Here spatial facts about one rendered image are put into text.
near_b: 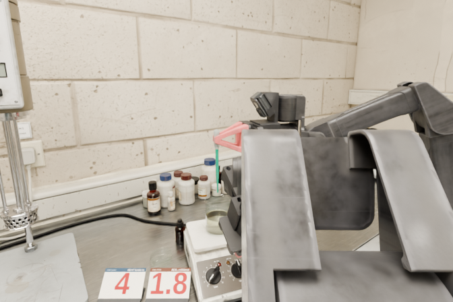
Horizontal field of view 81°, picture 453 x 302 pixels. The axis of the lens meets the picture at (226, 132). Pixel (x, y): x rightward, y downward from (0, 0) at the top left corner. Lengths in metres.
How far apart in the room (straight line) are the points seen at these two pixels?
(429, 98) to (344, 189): 0.52
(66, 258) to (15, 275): 0.10
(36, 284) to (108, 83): 0.61
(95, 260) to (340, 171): 0.72
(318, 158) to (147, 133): 0.94
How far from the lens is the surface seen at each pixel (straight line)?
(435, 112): 0.69
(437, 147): 0.73
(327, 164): 0.17
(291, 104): 0.64
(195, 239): 0.67
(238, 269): 0.63
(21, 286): 0.80
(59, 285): 0.77
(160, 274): 0.68
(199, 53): 1.16
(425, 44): 1.88
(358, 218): 0.18
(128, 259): 0.79
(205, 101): 1.17
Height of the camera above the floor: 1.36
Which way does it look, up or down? 12 degrees down
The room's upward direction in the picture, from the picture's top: straight up
